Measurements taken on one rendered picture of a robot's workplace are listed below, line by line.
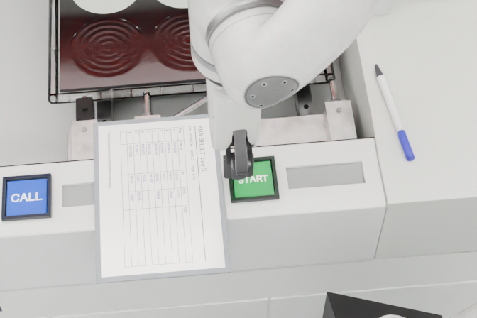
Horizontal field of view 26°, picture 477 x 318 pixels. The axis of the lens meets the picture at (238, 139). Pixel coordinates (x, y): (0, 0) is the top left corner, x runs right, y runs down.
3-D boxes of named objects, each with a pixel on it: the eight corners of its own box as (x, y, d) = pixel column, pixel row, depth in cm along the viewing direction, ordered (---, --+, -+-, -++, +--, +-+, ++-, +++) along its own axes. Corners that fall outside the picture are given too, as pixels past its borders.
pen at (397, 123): (372, 62, 127) (407, 157, 120) (380, 61, 127) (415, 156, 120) (371, 67, 128) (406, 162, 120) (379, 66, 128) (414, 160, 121)
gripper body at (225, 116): (192, 8, 101) (196, 76, 110) (199, 94, 95) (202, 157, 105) (268, 3, 101) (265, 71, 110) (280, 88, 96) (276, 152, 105)
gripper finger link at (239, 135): (230, 91, 102) (229, 108, 107) (237, 167, 100) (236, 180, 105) (242, 90, 102) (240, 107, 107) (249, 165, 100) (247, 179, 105)
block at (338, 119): (322, 113, 134) (324, 100, 132) (348, 111, 135) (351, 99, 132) (331, 166, 130) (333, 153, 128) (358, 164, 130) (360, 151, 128)
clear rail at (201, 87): (48, 98, 135) (46, 91, 133) (334, 76, 136) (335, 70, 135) (48, 106, 134) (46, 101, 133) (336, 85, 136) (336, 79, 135)
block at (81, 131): (73, 133, 133) (70, 120, 130) (99, 130, 133) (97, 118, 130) (74, 186, 129) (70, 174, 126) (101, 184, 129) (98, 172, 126)
